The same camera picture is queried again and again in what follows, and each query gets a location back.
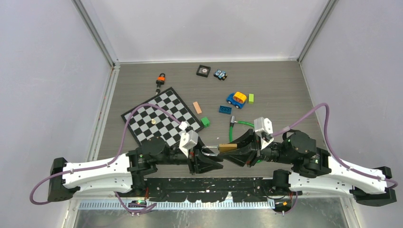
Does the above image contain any brass padlock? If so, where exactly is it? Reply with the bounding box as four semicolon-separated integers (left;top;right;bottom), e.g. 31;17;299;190
201;143;238;157

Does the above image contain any blue owl toy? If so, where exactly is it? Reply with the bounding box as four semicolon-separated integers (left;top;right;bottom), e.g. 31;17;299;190
213;69;228;80

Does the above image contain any orange black padlock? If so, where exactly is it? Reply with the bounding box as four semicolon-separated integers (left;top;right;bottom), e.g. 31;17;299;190
156;73;165;87

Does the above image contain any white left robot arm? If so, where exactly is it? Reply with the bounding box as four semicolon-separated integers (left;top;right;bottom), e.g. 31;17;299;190
47;137;223;202

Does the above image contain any green cable lock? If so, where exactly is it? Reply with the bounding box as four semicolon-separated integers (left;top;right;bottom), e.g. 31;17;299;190
225;116;260;167

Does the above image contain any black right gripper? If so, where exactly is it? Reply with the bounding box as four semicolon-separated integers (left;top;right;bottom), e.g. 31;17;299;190
217;127;295;167

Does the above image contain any lime green block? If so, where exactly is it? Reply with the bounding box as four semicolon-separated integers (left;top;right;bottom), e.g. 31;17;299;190
248;94;254;104

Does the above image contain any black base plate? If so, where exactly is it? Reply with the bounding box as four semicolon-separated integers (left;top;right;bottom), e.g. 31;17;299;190
115;177;303;204

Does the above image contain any black square box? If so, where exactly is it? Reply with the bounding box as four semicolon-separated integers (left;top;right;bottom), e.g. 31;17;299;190
196;65;211;77

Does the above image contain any blue yellow toy car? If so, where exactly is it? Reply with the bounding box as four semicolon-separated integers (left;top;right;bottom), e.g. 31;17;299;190
226;91;247;109

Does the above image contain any small wooden block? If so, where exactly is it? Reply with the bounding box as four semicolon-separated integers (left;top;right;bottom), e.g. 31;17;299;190
193;102;202;114

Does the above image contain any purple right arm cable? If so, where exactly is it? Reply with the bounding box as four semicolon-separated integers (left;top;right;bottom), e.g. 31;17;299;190
270;103;398;190

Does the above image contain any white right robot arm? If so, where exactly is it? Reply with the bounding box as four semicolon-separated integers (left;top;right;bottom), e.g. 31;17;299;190
219;130;397;207

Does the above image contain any green toy brick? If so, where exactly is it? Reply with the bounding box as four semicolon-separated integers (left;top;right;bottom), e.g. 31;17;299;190
201;117;211;128

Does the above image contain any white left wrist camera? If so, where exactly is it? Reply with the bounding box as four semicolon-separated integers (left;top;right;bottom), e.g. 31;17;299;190
179;122;199;158

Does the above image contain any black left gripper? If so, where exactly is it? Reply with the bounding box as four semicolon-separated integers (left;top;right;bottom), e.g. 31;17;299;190
155;137;223;175

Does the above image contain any blue toy brick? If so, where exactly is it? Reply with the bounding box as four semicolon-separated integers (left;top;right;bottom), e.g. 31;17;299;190
219;105;232;114

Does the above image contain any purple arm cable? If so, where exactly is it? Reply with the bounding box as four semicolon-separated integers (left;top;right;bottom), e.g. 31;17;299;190
270;103;398;190
29;103;186;206

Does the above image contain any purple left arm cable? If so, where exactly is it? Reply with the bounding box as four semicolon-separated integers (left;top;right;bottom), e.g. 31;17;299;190
29;103;186;206

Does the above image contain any aluminium frame rail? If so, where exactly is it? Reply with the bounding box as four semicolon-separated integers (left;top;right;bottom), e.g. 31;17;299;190
85;62;121;162

